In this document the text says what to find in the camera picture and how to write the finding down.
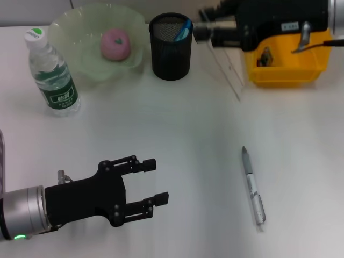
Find pink peach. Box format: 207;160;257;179
100;27;133;62

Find clear water bottle green label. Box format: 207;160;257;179
24;27;82;118

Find left gripper cable with connector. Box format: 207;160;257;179
57;169;75;187

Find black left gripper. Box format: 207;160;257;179
44;155;169;228

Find blue capped scissors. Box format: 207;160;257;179
173;20;194;42

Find pale green glass fruit plate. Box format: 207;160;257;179
47;5;147;83

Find grey ballpoint pen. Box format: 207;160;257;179
241;146;267;233

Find yellow plastic storage bin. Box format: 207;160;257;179
243;26;332;88

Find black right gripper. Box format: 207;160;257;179
194;0;330;52

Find clear plastic ruler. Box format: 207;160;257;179
200;10;246;102

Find black mesh pen holder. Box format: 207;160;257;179
148;12;194;81

